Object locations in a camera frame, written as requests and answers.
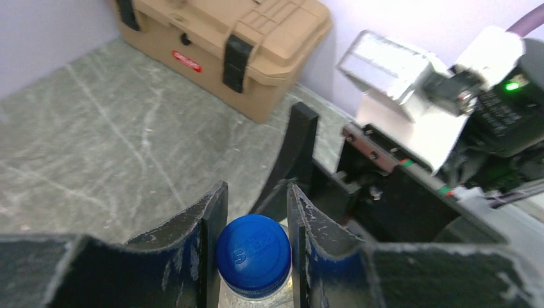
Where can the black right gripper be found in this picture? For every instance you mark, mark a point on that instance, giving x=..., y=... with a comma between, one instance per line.
x=386, y=190

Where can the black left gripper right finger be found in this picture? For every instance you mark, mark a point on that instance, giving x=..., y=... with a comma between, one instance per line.
x=332, y=267

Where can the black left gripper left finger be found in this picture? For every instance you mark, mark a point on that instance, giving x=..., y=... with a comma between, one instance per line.
x=171, y=265

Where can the pepsi label bottle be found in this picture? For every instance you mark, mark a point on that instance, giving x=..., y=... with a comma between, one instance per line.
x=253, y=257

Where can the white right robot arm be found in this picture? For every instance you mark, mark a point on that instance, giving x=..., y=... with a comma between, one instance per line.
x=500, y=150

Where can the tan plastic toolbox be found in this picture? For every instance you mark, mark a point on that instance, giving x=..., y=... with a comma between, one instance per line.
x=247, y=53

